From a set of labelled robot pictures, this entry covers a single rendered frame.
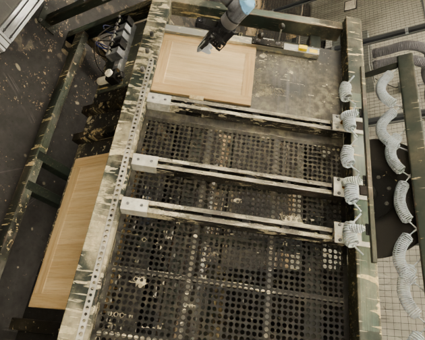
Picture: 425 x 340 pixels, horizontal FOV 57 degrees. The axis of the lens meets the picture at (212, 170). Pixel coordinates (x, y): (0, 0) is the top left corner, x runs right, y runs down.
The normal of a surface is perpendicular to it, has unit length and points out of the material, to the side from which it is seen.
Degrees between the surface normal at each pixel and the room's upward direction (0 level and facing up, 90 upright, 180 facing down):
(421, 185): 90
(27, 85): 0
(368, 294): 57
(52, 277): 90
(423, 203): 90
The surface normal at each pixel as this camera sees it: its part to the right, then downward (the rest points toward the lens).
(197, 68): 0.09, -0.44
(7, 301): 0.88, -0.11
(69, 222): -0.47, -0.45
